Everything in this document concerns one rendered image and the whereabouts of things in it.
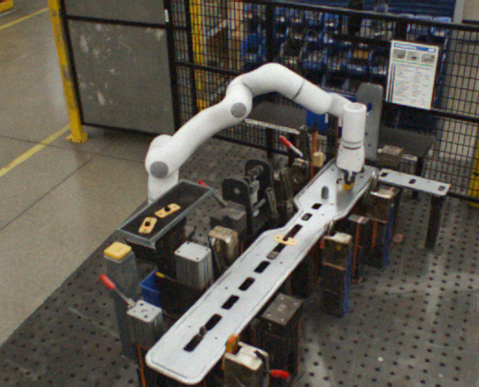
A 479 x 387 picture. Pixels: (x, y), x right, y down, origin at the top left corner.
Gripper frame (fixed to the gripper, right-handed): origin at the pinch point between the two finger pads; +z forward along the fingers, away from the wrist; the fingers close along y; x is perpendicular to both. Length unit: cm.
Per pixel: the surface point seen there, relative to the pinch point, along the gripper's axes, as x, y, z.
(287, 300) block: -78, 12, 0
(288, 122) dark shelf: 37, -46, 0
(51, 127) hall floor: 129, -328, 104
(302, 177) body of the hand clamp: -2.9, -19.5, 3.4
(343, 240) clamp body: -42.7, 15.1, -1.2
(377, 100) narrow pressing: 26.6, -0.2, -23.7
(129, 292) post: -96, -36, 3
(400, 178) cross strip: 15.5, 16.4, 3.4
